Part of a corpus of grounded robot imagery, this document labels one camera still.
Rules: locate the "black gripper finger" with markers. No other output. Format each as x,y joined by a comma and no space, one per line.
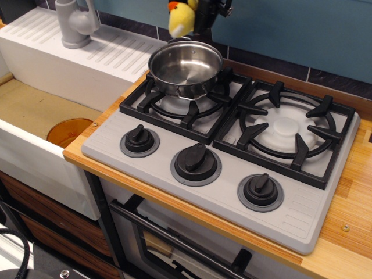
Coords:
207,12

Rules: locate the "yellow stuffed duck toy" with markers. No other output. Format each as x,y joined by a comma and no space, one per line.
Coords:
182,16

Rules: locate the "stainless steel pan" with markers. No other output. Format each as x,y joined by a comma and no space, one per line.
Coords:
185,69

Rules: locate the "black left burner grate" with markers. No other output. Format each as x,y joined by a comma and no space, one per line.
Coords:
198,120

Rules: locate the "black burner grate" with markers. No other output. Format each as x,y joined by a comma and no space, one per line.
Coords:
198,120
289,132

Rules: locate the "grey toy faucet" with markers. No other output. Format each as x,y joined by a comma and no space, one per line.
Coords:
76,26

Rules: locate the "black left stove knob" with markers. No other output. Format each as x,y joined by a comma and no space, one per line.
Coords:
139,142

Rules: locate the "black stove knob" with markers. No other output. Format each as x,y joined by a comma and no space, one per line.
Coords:
196,166
260,193
139,142

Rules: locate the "black right burner grate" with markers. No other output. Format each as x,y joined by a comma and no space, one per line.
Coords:
289,132

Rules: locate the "black middle stove knob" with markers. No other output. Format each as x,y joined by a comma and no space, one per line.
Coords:
196,166

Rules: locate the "grey toy stove top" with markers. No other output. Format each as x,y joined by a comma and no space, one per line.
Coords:
296,224

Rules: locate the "white toy sink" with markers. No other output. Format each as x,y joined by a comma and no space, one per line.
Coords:
43,83

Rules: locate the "orange plastic plate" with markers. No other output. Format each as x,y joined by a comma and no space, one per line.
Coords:
65,132

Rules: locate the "black right stove knob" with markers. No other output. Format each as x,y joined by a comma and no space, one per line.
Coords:
260,193

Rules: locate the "wooden drawer cabinet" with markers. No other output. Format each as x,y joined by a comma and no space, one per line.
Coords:
58,229

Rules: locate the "oven door with handle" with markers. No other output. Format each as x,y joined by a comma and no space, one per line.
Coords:
167,245

